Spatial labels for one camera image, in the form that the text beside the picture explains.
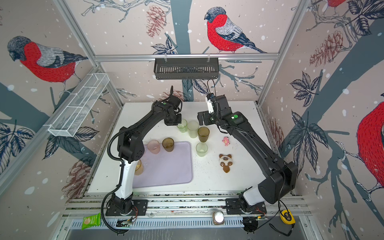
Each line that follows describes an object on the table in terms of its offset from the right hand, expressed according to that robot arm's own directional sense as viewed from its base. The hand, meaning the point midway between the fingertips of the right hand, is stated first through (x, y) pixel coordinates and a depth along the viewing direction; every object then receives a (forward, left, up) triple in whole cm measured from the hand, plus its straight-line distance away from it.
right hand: (204, 116), depth 78 cm
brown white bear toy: (-14, -13, -25) cm, 32 cm away
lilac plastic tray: (-19, +22, -26) cm, 39 cm away
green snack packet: (-46, +53, -24) cm, 74 cm away
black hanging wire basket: (+44, +15, +2) cm, 47 cm away
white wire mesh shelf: (+10, +69, +6) cm, 70 cm away
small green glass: (+8, +15, -21) cm, 27 cm away
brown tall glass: (+3, 0, -19) cm, 20 cm away
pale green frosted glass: (+6, +8, -18) cm, 20 cm away
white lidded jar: (-43, -7, -17) cm, 47 cm away
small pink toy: (+1, -15, -26) cm, 30 cm away
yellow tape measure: (-42, -42, -27) cm, 65 cm away
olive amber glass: (-5, +23, -23) cm, 33 cm away
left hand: (+7, +17, -15) cm, 24 cm away
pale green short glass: (-5, +2, -26) cm, 27 cm away
